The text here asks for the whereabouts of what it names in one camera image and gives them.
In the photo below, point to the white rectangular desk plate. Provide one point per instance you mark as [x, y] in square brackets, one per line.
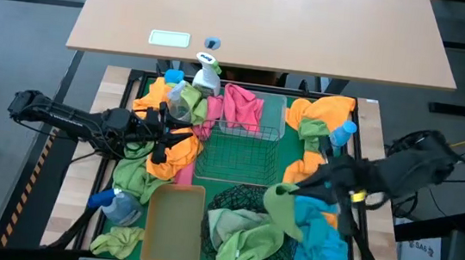
[169, 38]

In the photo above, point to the clear spray bottle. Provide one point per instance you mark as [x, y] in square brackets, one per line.
[178, 107]

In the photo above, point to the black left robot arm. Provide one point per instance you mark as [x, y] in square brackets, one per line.
[65, 119]

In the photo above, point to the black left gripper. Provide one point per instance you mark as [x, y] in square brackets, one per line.
[146, 127]

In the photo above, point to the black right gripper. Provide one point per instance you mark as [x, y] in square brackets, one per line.
[342, 178]

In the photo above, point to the grey spray bottle blue nozzle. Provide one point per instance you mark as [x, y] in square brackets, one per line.
[122, 209]

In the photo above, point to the tan plastic bin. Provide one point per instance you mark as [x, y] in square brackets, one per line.
[172, 227]

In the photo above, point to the blue capped spray bottle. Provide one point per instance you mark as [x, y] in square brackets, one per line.
[342, 133]

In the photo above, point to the pink microfiber towel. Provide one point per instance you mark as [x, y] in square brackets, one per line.
[241, 107]
[213, 110]
[185, 175]

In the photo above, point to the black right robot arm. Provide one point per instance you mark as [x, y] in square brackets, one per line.
[410, 166]

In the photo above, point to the black hazard-striped floor mat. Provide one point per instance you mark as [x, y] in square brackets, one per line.
[41, 196]

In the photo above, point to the white spray bottle green trigger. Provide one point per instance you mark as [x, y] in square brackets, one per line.
[206, 82]

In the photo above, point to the beige wooden desk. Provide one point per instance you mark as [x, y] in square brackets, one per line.
[270, 21]

